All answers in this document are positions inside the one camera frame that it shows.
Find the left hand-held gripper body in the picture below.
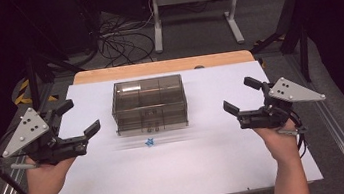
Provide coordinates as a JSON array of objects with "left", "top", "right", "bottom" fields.
[{"left": 0, "top": 100, "right": 91, "bottom": 174}]

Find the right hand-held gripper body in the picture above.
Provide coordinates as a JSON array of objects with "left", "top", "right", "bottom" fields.
[{"left": 232, "top": 71, "right": 329, "bottom": 134}]

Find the small blue hair clip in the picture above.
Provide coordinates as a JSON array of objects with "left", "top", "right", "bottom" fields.
[{"left": 143, "top": 137, "right": 156, "bottom": 148}]

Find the smoky clear plastic drawer box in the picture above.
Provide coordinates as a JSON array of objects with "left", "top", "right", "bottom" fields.
[{"left": 107, "top": 72, "right": 191, "bottom": 138}]

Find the person's right hand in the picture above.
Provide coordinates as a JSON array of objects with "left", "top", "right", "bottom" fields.
[{"left": 252, "top": 118, "right": 304, "bottom": 168}]

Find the person's left hand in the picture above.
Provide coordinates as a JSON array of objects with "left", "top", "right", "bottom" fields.
[{"left": 23, "top": 150, "right": 81, "bottom": 194}]

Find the yellow black hazard tape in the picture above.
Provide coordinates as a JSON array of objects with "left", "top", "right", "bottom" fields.
[{"left": 10, "top": 74, "right": 60, "bottom": 108}]

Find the black tripod stand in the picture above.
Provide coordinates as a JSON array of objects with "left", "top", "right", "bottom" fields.
[{"left": 16, "top": 37, "right": 91, "bottom": 114}]

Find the black metal stand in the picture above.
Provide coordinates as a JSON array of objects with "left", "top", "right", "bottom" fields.
[{"left": 243, "top": 0, "right": 316, "bottom": 90}]

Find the wooden table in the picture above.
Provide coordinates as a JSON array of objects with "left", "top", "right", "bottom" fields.
[{"left": 71, "top": 48, "right": 256, "bottom": 87}]

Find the white table sheet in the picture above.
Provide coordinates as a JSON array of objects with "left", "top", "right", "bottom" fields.
[{"left": 38, "top": 53, "right": 326, "bottom": 194}]

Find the black computer case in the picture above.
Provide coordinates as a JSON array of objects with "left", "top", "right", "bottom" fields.
[{"left": 40, "top": 0, "right": 102, "bottom": 58}]

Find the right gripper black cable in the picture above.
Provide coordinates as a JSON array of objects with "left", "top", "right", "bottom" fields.
[{"left": 276, "top": 108, "right": 312, "bottom": 163}]

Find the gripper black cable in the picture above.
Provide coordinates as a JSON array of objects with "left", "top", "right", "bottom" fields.
[
  {"left": 0, "top": 128, "right": 45, "bottom": 194},
  {"left": 276, "top": 108, "right": 312, "bottom": 163}
]

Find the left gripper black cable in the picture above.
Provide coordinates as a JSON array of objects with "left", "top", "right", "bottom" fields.
[{"left": 0, "top": 128, "right": 45, "bottom": 194}]

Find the tangle of black floor cables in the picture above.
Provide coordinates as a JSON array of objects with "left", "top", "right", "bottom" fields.
[{"left": 94, "top": 7, "right": 158, "bottom": 70}]

